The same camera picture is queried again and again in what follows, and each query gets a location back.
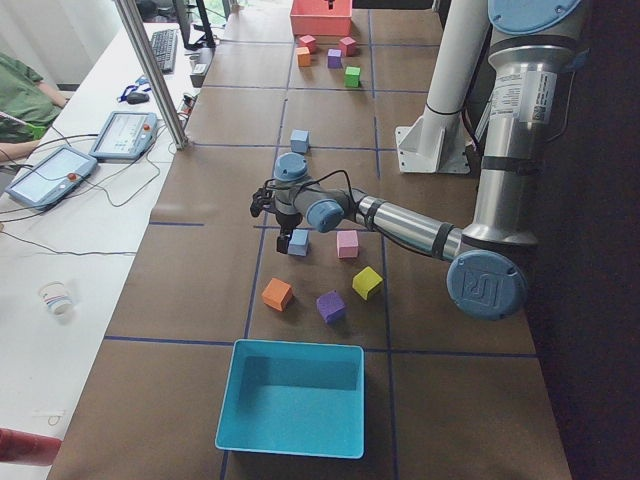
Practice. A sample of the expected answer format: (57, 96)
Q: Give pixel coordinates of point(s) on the orange foam block left side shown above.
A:
(277, 294)

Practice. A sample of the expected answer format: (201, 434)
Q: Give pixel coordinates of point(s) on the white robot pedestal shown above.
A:
(435, 142)

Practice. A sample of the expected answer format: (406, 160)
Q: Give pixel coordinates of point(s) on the light blue foam block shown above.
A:
(298, 243)
(299, 141)

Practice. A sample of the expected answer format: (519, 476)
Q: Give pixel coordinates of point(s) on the red foam block inner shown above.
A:
(347, 46)

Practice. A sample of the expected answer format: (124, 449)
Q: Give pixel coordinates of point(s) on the orange foam block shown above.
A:
(277, 294)
(303, 57)

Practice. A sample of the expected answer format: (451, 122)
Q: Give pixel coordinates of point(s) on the aluminium frame post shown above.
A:
(134, 26)

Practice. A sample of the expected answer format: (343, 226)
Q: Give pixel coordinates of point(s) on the purple foam block right side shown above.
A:
(334, 59)

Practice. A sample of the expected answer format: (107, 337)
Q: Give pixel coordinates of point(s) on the red foam block near tray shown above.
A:
(307, 41)

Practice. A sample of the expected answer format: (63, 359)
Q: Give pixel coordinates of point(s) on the green foam block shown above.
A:
(352, 75)

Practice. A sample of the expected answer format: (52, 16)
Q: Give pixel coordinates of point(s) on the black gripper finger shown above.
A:
(282, 243)

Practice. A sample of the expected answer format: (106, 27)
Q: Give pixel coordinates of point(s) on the teach pendant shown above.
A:
(52, 178)
(125, 137)

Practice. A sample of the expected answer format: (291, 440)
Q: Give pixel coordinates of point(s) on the black keyboard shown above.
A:
(164, 46)

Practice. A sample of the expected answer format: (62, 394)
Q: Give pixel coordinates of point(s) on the yellow foam block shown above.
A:
(367, 283)

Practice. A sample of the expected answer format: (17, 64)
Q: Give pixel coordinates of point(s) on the purple foam block left side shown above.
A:
(331, 307)

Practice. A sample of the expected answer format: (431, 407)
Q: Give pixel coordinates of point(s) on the orange foam block right side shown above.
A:
(303, 57)

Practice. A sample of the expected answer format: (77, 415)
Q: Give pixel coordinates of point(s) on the pink foam block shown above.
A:
(347, 244)

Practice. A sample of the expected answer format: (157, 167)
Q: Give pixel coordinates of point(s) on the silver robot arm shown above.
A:
(528, 44)

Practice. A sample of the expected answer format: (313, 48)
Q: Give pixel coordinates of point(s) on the black computer mouse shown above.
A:
(136, 98)

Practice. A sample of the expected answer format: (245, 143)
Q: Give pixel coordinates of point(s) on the far teach pendant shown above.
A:
(125, 137)

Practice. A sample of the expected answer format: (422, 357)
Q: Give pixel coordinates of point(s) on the paper cup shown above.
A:
(57, 299)

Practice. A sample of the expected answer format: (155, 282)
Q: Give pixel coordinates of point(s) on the pink plastic tray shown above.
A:
(311, 17)

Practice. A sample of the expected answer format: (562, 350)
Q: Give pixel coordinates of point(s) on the teal plastic bin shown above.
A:
(294, 398)

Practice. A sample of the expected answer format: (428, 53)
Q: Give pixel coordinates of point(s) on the person in green shirt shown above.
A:
(29, 107)

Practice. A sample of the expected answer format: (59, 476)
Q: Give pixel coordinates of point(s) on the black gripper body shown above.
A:
(287, 222)

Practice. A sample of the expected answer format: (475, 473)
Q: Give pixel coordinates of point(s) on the purple foam block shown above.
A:
(331, 307)
(334, 59)

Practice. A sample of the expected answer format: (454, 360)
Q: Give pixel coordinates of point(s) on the near teach pendant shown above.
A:
(52, 178)

